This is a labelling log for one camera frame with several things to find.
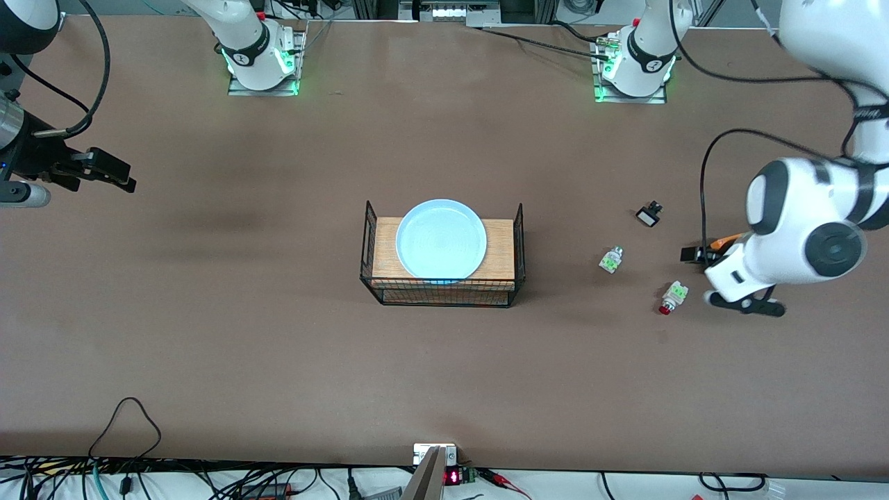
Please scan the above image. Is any red push button switch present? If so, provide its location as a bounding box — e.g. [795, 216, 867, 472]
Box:
[658, 280, 690, 316]

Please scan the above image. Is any light blue plate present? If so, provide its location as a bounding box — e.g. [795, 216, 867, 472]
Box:
[395, 199, 488, 282]

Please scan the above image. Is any wooden board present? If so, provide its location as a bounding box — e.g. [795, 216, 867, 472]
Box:
[372, 217, 516, 291]

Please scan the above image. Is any white mounting block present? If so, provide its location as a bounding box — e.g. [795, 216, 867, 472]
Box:
[413, 443, 458, 466]

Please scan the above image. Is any black looped cable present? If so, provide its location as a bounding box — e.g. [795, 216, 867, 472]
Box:
[89, 397, 163, 460]

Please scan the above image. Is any black flat cable loop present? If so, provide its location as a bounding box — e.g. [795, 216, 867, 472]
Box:
[698, 472, 768, 492]

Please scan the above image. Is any black cable to arm base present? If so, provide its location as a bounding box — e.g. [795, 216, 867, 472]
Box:
[479, 21, 612, 62]

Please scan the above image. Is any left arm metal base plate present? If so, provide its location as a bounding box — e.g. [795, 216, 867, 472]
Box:
[592, 35, 669, 105]

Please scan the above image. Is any grey metal bar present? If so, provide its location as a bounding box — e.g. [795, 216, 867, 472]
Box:
[401, 447, 447, 500]

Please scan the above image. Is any white power strip device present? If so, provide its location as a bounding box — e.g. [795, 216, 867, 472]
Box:
[399, 0, 502, 28]

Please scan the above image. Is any black wire basket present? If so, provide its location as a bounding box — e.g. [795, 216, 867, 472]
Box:
[359, 200, 526, 308]

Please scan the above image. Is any red test lead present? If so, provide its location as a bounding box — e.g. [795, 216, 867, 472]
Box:
[478, 469, 532, 500]

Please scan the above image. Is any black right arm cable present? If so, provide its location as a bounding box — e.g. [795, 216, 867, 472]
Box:
[10, 0, 112, 138]

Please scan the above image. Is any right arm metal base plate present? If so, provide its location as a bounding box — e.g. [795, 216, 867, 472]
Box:
[227, 28, 308, 97]

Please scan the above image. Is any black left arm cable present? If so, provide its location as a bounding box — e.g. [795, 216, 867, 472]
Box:
[668, 0, 877, 268]

